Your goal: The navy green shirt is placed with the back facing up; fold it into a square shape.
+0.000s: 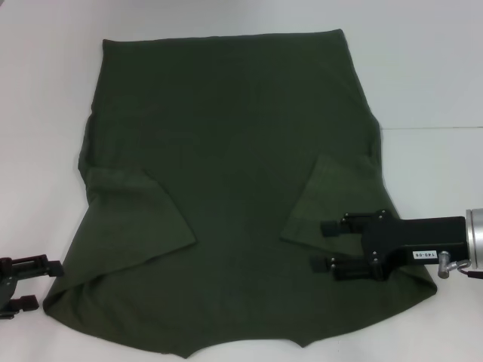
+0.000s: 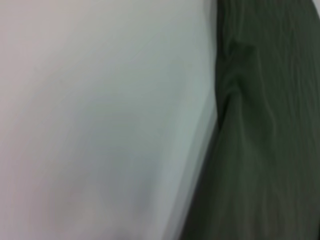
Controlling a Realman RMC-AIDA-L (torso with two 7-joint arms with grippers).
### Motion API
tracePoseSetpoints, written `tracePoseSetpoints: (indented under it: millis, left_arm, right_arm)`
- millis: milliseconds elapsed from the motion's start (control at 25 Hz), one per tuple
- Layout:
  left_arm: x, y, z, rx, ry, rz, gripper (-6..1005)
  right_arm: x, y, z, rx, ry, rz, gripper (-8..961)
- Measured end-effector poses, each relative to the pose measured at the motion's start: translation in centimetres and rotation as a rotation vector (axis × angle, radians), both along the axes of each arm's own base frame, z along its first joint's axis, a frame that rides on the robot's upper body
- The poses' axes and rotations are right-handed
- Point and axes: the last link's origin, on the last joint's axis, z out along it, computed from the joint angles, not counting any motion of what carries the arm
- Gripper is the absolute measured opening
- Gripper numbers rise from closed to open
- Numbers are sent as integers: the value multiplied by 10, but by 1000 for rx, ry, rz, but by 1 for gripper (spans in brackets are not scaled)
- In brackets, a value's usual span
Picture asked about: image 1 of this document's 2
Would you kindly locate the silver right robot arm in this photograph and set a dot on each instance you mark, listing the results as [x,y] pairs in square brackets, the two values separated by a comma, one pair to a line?
[475,237]

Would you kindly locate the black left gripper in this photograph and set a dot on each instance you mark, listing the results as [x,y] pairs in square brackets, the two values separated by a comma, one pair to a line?
[7,286]

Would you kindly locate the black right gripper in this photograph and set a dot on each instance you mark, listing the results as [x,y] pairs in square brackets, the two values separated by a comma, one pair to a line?
[415,239]

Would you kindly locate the dark green shirt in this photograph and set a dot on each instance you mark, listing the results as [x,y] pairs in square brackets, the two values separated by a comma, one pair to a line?
[234,169]

